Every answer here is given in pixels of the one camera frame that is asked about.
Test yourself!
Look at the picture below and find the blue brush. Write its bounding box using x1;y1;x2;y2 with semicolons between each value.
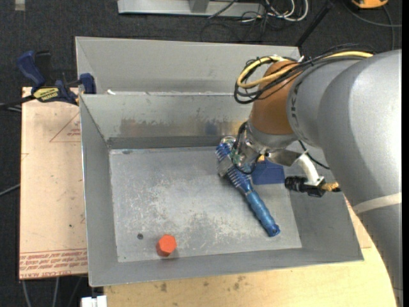
215;141;281;238

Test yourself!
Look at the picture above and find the blue box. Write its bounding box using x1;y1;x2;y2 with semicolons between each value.
251;159;285;185

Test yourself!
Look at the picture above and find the grey metal bin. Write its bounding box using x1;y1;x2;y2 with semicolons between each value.
75;36;364;288

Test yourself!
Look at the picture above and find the orange hexagonal block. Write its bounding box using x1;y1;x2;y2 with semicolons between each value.
155;234;178;258

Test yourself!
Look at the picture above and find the brown cardboard board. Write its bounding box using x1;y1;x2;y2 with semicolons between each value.
19;86;89;281

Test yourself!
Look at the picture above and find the black cylinder on white bracket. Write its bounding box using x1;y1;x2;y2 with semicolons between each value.
284;153;341;198

